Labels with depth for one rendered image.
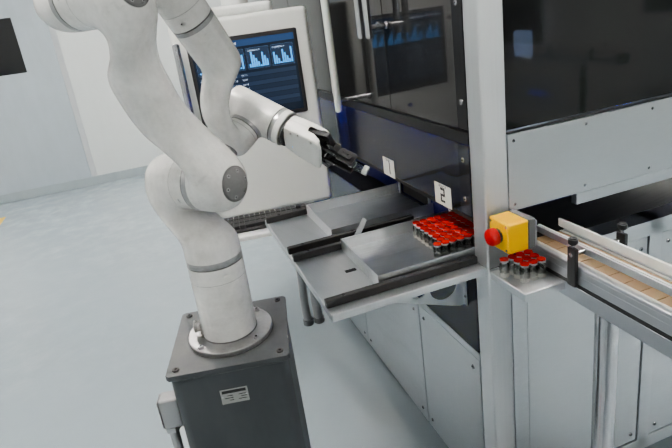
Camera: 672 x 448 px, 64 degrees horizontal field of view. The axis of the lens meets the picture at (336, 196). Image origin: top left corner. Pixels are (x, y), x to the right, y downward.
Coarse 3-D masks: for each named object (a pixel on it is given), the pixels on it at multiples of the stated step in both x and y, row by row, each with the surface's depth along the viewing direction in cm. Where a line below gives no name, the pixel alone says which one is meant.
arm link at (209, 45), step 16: (208, 16) 105; (192, 32) 105; (208, 32) 106; (224, 32) 110; (192, 48) 107; (208, 48) 108; (224, 48) 110; (208, 64) 110; (224, 64) 111; (240, 64) 115; (208, 80) 113; (224, 80) 112; (208, 96) 114; (224, 96) 113; (208, 112) 115; (224, 112) 114; (224, 128) 116; (240, 128) 120; (240, 144) 120
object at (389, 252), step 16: (400, 224) 156; (352, 240) 152; (368, 240) 154; (384, 240) 154; (400, 240) 153; (416, 240) 152; (352, 256) 144; (368, 256) 146; (384, 256) 145; (400, 256) 143; (416, 256) 142; (432, 256) 141; (448, 256) 133; (464, 256) 135; (368, 272) 134; (384, 272) 136; (400, 272) 130
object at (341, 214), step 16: (368, 192) 188; (384, 192) 190; (320, 208) 184; (336, 208) 185; (352, 208) 182; (368, 208) 180; (384, 208) 179; (400, 208) 177; (416, 208) 166; (432, 208) 168; (320, 224) 169; (336, 224) 171; (352, 224) 160; (368, 224) 162
